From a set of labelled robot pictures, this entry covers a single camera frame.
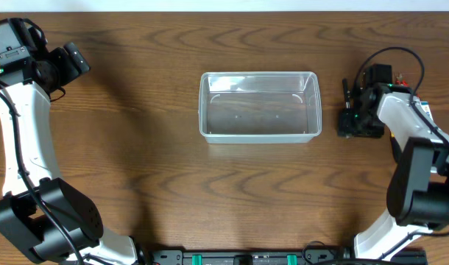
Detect white teal screwdriver box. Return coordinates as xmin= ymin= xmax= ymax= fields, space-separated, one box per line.
xmin=420 ymin=102 xmax=434 ymax=120

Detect clear plastic container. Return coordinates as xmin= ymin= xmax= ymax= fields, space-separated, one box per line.
xmin=198 ymin=71 xmax=322 ymax=144

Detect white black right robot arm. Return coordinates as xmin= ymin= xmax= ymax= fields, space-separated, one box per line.
xmin=337 ymin=64 xmax=449 ymax=261

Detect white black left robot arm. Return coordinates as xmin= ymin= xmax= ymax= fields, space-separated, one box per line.
xmin=0 ymin=18 xmax=146 ymax=264

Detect red black handled pliers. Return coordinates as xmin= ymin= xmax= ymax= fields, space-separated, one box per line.
xmin=394 ymin=72 xmax=409 ymax=87

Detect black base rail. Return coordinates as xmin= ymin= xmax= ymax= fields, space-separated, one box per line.
xmin=146 ymin=247 xmax=428 ymax=265

